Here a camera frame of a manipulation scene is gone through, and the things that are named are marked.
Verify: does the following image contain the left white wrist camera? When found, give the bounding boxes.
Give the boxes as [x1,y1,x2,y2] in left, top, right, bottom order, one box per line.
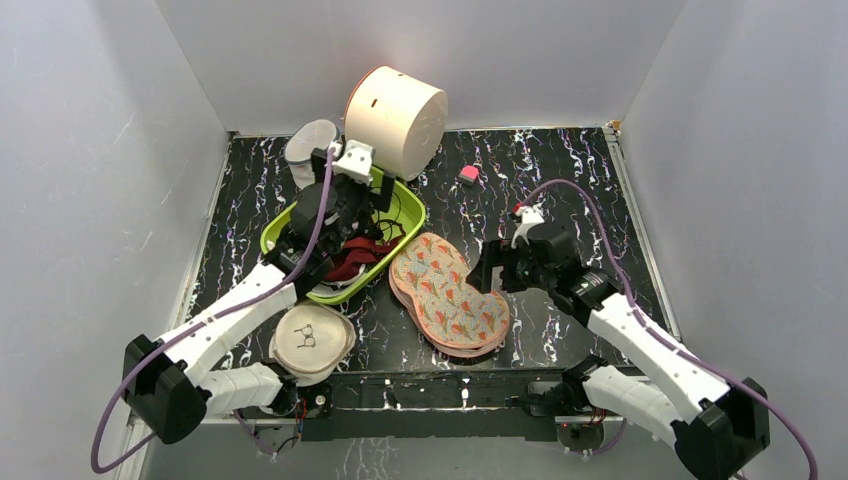
[328,140,374,186]

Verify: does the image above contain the green plastic bin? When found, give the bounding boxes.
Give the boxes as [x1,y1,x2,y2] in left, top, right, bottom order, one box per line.
[260,167,426,305]

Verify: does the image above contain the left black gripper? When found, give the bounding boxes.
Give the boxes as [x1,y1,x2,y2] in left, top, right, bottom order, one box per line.
[316,152,395,257]

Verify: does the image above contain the purple cable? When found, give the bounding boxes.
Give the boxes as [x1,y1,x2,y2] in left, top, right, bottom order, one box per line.
[90,148,339,475]
[515,178,819,480]

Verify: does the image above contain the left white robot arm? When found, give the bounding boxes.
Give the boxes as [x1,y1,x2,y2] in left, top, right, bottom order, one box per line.
[116,140,395,444]

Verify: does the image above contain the aluminium frame rail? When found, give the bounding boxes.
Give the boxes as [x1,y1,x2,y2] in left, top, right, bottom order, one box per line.
[113,374,743,480]

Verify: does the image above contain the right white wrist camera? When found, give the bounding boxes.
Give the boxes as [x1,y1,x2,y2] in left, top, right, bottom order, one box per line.
[510,204,545,249]

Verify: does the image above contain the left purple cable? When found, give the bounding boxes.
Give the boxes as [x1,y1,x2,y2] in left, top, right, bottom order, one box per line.
[90,148,339,475]

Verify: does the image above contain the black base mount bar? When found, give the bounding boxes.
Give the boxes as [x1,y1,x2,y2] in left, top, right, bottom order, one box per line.
[228,367,631,444]

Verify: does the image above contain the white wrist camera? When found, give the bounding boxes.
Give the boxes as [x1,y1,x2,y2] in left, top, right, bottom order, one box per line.
[328,140,374,186]
[510,204,545,249]

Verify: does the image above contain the pink small block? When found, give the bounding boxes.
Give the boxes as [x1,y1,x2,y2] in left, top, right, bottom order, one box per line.
[457,165,480,186]

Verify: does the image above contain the white cylindrical container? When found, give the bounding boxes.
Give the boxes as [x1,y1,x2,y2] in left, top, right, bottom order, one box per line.
[344,66,448,181]

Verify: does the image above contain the cream round mesh laundry bag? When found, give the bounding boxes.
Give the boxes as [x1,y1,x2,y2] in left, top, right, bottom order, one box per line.
[269,301,356,387]

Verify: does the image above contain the white mesh cylindrical laundry bag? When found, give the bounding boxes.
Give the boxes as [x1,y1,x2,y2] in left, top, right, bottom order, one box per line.
[283,119,340,189]

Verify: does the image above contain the floral mesh laundry bag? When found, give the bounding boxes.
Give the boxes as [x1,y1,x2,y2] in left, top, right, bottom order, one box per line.
[389,233,511,359]

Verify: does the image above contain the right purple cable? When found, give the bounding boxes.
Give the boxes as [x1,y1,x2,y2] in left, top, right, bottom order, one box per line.
[515,178,819,480]

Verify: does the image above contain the maroon bra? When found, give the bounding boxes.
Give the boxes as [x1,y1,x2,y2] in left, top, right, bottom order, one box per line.
[323,236,401,283]

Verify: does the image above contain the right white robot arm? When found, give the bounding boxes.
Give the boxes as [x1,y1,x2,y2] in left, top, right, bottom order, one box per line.
[466,224,770,479]

